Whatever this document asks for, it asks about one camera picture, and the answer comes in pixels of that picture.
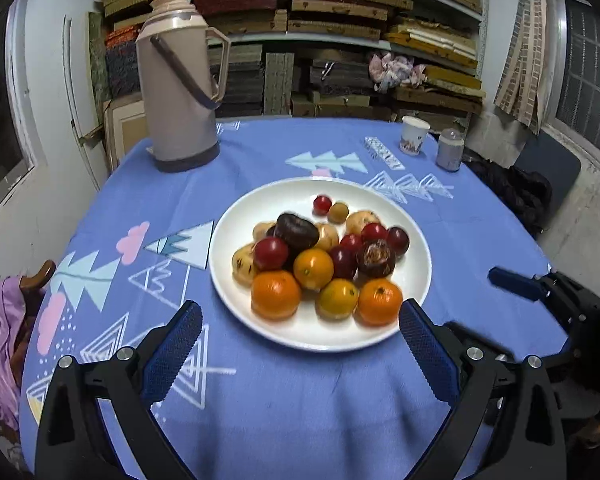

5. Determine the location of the yellow orange small citrus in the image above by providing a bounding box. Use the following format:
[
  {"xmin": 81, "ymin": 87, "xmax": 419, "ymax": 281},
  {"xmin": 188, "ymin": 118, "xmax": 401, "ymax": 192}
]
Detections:
[{"xmin": 315, "ymin": 278, "xmax": 360, "ymax": 321}]

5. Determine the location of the dark brown passion fruit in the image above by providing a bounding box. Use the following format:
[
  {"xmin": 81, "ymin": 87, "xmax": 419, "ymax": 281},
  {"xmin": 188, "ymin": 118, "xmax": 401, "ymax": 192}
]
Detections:
[{"xmin": 356, "ymin": 240, "xmax": 396, "ymax": 278}]

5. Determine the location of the dark red plum back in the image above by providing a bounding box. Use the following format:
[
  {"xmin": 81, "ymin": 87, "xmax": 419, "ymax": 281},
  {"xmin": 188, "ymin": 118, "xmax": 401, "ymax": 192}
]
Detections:
[{"xmin": 387, "ymin": 226, "xmax": 411, "ymax": 257}]

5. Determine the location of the beige thermos jug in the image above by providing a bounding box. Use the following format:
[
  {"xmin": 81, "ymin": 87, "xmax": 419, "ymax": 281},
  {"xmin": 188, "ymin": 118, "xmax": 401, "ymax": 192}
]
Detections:
[{"xmin": 136, "ymin": 0, "xmax": 230, "ymax": 172}]

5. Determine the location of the dark red plum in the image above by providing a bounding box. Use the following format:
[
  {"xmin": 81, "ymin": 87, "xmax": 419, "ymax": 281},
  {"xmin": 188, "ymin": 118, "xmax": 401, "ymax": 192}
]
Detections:
[
  {"xmin": 329, "ymin": 245, "xmax": 358, "ymax": 281},
  {"xmin": 387, "ymin": 226, "xmax": 411, "ymax": 257}
]

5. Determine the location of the pink crumpled cloth on shelf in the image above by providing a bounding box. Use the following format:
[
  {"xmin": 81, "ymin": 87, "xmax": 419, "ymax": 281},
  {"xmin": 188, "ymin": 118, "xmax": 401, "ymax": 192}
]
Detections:
[{"xmin": 368, "ymin": 53, "xmax": 426, "ymax": 93}]

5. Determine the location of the left dark window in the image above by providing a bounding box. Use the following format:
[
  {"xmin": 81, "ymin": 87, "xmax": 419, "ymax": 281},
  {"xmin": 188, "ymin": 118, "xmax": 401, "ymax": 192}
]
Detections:
[{"xmin": 0, "ymin": 0, "xmax": 47, "ymax": 207}]

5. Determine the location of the large yellow passion fruit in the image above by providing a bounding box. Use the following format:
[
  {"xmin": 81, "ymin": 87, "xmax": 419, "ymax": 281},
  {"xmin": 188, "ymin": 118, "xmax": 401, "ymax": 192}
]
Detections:
[{"xmin": 315, "ymin": 222, "xmax": 340, "ymax": 252}]

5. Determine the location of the wooden chair back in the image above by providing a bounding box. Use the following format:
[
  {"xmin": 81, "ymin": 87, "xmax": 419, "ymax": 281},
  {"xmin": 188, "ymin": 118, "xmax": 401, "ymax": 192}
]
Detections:
[{"xmin": 10, "ymin": 260, "xmax": 56, "ymax": 388}]

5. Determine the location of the red cherry tomato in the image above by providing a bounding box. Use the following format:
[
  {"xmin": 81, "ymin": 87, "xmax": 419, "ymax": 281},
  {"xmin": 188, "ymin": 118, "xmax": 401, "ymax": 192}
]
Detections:
[{"xmin": 313, "ymin": 195, "xmax": 332, "ymax": 217}]

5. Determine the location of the white paper cup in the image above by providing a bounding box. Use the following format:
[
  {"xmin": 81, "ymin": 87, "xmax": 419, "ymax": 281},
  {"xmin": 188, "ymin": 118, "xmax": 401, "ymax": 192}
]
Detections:
[{"xmin": 400, "ymin": 116, "xmax": 430, "ymax": 156}]

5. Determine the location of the red tomato edge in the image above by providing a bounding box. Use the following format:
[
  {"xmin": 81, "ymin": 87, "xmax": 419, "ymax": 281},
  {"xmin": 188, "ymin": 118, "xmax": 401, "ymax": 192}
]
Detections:
[{"xmin": 360, "ymin": 222, "xmax": 388, "ymax": 243}]

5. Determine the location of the purple cloth on chair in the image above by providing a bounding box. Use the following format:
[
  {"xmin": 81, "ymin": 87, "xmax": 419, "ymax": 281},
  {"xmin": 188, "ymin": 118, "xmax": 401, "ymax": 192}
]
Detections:
[{"xmin": 0, "ymin": 276, "xmax": 26, "ymax": 430}]

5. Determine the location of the yellow spotted fruit right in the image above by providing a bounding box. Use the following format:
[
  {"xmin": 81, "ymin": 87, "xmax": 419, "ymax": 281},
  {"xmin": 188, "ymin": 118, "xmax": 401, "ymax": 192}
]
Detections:
[{"xmin": 344, "ymin": 210, "xmax": 381, "ymax": 235}]

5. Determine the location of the hanging checkered cloth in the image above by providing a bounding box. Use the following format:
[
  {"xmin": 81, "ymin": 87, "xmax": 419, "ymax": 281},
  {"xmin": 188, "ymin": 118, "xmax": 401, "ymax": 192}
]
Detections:
[{"xmin": 494, "ymin": 0, "xmax": 547, "ymax": 134}]

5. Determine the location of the yellow spotted fruit back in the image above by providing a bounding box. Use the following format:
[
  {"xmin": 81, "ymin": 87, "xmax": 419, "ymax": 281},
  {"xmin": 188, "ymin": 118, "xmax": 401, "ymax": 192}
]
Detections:
[{"xmin": 252, "ymin": 222, "xmax": 276, "ymax": 243}]

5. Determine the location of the small tan round fruit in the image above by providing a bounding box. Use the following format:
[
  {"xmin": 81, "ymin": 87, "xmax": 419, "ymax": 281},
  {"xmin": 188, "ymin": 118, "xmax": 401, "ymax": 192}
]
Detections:
[{"xmin": 327, "ymin": 202, "xmax": 350, "ymax": 224}]

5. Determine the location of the metal storage shelf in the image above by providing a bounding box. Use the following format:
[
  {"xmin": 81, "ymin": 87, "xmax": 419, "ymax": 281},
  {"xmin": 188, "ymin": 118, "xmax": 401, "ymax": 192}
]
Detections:
[{"xmin": 86, "ymin": 0, "xmax": 489, "ymax": 172}]

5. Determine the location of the window with frame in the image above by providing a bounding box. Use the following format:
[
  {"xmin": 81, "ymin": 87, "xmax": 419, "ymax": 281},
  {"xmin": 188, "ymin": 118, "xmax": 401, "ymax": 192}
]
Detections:
[{"xmin": 548, "ymin": 0, "xmax": 600, "ymax": 163}]

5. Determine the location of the silver drink can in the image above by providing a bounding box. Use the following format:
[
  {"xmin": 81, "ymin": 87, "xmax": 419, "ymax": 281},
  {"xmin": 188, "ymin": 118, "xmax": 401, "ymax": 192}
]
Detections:
[{"xmin": 436, "ymin": 128, "xmax": 465, "ymax": 172}]

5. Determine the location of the dark purple passion fruit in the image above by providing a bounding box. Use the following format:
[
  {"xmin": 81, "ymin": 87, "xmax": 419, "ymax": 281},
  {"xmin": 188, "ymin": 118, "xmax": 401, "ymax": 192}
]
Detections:
[{"xmin": 274, "ymin": 212, "xmax": 320, "ymax": 252}]

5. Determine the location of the large orange tangerine left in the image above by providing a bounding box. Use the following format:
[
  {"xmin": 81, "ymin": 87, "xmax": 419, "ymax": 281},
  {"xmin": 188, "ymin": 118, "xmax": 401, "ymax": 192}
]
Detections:
[{"xmin": 251, "ymin": 270, "xmax": 302, "ymax": 321}]

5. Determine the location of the yellow spotted fruit front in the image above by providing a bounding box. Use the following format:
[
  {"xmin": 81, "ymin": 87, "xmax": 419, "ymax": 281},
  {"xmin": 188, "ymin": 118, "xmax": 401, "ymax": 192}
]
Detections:
[{"xmin": 232, "ymin": 243, "xmax": 258, "ymax": 287}]

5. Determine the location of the yellow spotted fruit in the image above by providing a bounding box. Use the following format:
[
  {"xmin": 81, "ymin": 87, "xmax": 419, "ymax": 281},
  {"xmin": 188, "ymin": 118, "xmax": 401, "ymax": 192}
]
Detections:
[
  {"xmin": 344, "ymin": 210, "xmax": 381, "ymax": 235},
  {"xmin": 232, "ymin": 243, "xmax": 258, "ymax": 287},
  {"xmin": 252, "ymin": 222, "xmax": 276, "ymax": 243}
]

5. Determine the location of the dark blue chair seat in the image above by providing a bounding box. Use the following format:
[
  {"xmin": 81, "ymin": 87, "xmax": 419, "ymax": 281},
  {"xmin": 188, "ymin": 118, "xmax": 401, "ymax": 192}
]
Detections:
[{"xmin": 514, "ymin": 130, "xmax": 581, "ymax": 233}]

